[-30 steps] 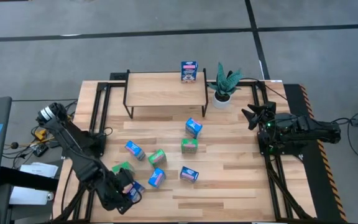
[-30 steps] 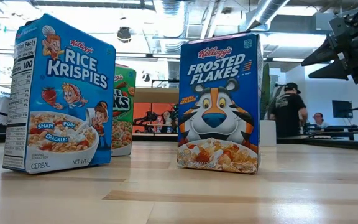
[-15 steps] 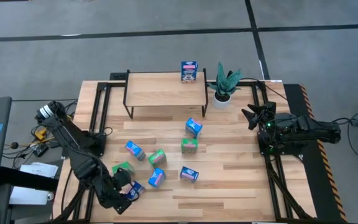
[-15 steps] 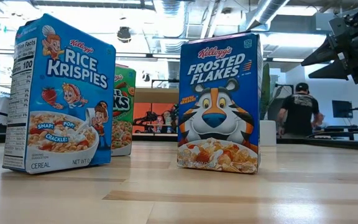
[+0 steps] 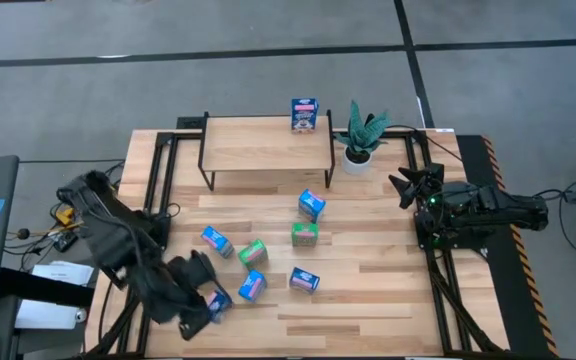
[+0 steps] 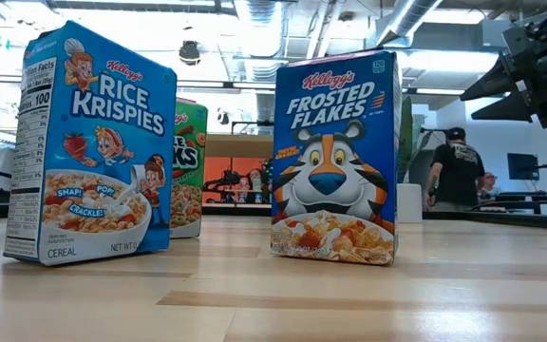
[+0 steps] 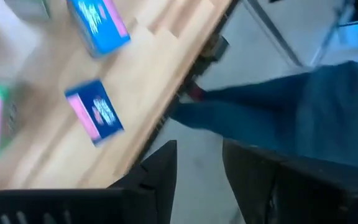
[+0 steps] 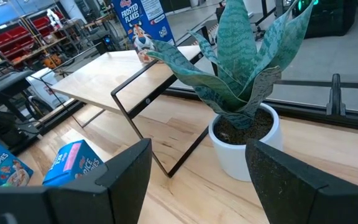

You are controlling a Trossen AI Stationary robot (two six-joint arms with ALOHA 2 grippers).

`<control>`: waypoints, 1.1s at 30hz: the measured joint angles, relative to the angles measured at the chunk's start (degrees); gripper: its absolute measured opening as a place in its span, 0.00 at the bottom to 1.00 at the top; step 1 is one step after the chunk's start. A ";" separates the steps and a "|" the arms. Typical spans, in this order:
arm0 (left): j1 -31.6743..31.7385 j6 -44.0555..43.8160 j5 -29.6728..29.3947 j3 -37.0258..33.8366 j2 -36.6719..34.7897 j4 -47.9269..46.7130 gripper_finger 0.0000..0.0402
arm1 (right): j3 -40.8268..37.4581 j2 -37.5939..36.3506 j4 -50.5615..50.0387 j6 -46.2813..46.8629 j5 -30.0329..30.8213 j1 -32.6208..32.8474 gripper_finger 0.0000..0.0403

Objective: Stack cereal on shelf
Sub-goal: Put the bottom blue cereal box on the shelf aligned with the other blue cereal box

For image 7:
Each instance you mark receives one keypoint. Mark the person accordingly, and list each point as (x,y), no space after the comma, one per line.
(322,109)

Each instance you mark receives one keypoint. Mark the black aluminium table frame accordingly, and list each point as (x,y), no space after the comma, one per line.
(197,68)

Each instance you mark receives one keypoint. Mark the Frosted Flakes cereal box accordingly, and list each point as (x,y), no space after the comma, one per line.
(98,112)

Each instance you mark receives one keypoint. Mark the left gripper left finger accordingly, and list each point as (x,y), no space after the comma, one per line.
(73,208)

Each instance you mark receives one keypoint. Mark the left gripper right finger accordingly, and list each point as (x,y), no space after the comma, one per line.
(291,193)

